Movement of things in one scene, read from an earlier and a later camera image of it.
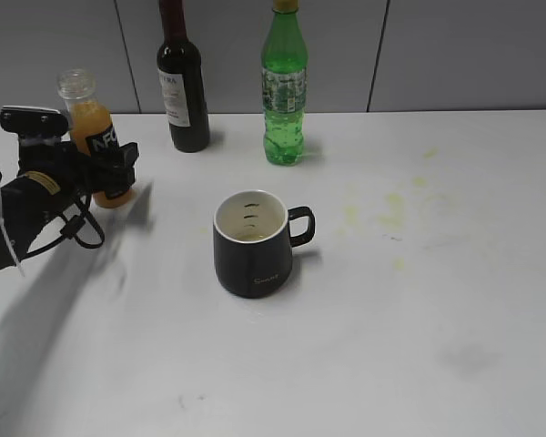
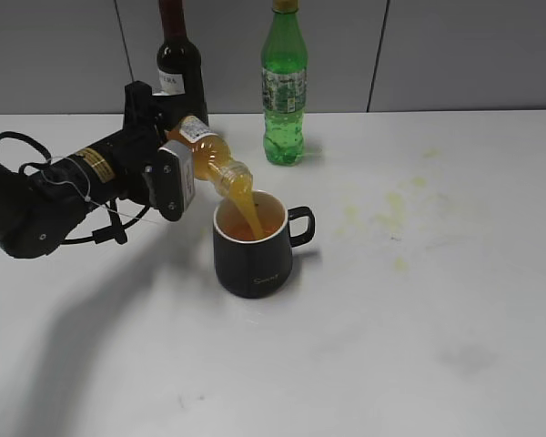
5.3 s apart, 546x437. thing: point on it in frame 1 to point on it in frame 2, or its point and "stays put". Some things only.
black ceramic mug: x=253 y=244 stays put
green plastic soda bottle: x=284 y=85 stays put
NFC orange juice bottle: x=91 y=127 to x=212 y=157
